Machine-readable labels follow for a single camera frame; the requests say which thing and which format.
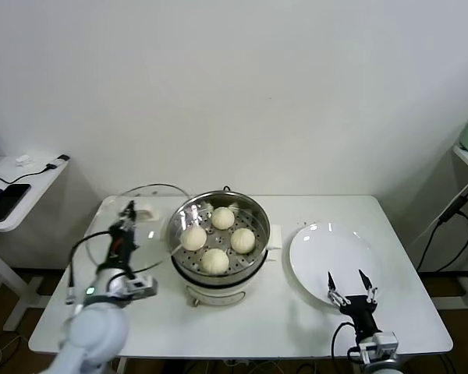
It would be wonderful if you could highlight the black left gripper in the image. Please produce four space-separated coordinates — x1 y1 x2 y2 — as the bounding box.
105 199 140 273

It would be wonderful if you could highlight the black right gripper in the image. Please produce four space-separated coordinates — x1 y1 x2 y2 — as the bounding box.
326 268 378 338

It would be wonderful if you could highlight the round glass pot lid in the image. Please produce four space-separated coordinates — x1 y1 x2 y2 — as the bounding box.
83 182 192 273

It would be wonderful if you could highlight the white steamed baozi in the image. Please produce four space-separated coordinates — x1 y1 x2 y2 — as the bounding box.
211 206 236 231
179 226 208 252
230 228 257 254
200 249 230 276

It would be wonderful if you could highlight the stainless steel steamer basket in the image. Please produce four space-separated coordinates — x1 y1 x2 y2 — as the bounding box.
165 189 282 278

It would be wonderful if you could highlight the white round plate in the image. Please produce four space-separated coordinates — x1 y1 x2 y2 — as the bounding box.
288 221 385 309

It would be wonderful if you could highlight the white electric cooker base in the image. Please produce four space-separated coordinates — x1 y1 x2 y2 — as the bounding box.
169 249 267 309

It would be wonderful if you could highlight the black smartphone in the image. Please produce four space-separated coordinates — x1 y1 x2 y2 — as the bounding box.
0 183 31 224

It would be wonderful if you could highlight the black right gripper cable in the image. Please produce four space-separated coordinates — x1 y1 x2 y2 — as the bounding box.
331 321 360 362

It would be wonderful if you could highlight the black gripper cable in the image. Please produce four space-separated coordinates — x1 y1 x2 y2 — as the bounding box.
331 321 360 362
67 229 115 293

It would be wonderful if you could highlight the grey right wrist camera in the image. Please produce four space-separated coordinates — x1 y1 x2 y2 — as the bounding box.
357 330 398 355

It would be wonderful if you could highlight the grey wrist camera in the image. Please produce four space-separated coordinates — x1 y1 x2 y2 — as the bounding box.
125 275 158 299
357 330 398 355

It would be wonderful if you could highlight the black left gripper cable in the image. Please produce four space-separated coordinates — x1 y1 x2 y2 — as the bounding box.
67 229 115 293

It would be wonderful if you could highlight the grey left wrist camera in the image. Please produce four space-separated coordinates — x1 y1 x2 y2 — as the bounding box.
125 275 158 299

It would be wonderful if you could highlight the black desk charging cable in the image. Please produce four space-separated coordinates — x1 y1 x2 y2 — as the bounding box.
0 163 59 185

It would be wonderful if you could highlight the white flat cable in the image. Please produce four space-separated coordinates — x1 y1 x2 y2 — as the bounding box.
411 173 468 245

